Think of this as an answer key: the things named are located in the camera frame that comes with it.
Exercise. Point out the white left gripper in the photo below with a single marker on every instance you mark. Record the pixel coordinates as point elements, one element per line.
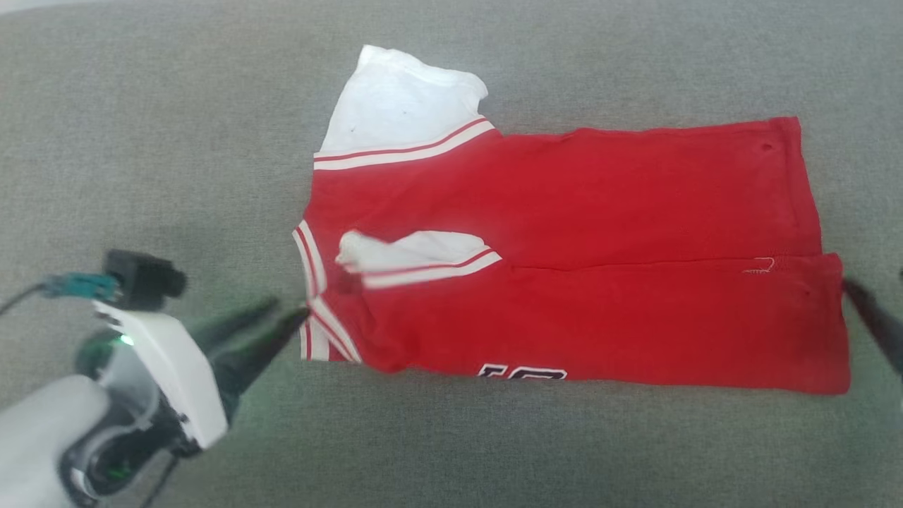
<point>176,374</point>

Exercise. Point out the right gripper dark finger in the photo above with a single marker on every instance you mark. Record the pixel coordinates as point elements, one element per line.
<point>878,321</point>

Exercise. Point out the red white baseball jersey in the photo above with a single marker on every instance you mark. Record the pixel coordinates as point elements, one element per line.
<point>600,233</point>

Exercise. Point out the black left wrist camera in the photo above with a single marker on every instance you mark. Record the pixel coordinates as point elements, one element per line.
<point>144,279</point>

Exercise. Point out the teal left camera connector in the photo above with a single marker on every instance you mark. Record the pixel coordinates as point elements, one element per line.
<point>81,286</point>

